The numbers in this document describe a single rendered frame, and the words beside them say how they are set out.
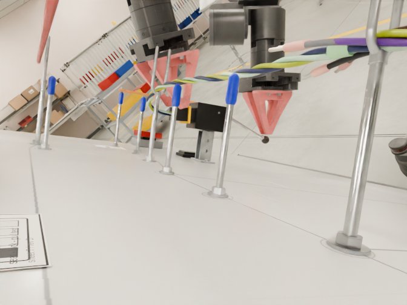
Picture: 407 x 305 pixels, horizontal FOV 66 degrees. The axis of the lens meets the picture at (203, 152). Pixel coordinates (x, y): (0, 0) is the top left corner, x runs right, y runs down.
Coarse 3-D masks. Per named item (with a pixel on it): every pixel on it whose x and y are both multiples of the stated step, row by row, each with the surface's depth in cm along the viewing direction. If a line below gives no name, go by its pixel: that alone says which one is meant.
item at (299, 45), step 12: (384, 36) 13; (396, 36) 12; (276, 48) 16; (288, 48) 16; (300, 48) 15; (384, 48) 13; (396, 48) 13; (336, 60) 16; (348, 60) 15; (312, 72) 17; (324, 72) 16; (336, 72) 19
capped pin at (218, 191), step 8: (232, 80) 21; (232, 88) 21; (232, 96) 21; (232, 104) 21; (232, 112) 22; (224, 128) 22; (224, 136) 22; (224, 144) 22; (224, 152) 22; (224, 160) 22; (224, 168) 22; (216, 184) 22; (208, 192) 22; (216, 192) 22; (224, 192) 22
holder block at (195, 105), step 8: (192, 104) 49; (200, 104) 47; (208, 104) 47; (200, 112) 47; (208, 112) 47; (216, 112) 48; (224, 112) 48; (200, 120) 47; (208, 120) 47; (216, 120) 48; (224, 120) 48; (200, 128) 47; (208, 128) 47; (216, 128) 48
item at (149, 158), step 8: (168, 56) 38; (168, 64) 39; (152, 80) 38; (152, 88) 38; (152, 120) 39; (152, 128) 39; (152, 136) 39; (152, 144) 39; (152, 152) 39; (144, 160) 38; (152, 160) 39
